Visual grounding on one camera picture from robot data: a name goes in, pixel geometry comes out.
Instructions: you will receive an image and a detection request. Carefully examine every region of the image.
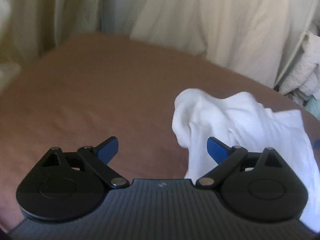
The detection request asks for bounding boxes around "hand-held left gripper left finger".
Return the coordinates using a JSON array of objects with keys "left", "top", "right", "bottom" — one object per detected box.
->
[{"left": 40, "top": 136, "right": 130, "bottom": 189}]

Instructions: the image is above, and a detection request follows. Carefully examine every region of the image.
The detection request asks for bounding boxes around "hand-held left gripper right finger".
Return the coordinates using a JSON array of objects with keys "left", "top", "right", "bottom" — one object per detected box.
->
[{"left": 196, "top": 136, "right": 285, "bottom": 189}]

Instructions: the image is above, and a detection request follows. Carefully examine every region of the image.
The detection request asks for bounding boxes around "cream white garment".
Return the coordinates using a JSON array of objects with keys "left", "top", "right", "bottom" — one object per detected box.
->
[{"left": 172, "top": 88, "right": 320, "bottom": 232}]

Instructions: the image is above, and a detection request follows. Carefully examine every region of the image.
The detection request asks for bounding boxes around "pile of white clothes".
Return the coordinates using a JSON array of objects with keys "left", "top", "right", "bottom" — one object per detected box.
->
[{"left": 274, "top": 29, "right": 320, "bottom": 107}]

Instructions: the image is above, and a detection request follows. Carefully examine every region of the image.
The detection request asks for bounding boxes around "pale cream curtain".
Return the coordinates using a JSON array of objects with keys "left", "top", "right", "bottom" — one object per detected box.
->
[{"left": 129, "top": 0, "right": 320, "bottom": 89}]

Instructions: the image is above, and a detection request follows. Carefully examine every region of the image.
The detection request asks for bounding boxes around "gold damask curtain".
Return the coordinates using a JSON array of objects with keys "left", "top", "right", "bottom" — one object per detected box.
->
[{"left": 0, "top": 0, "right": 132, "bottom": 64}]

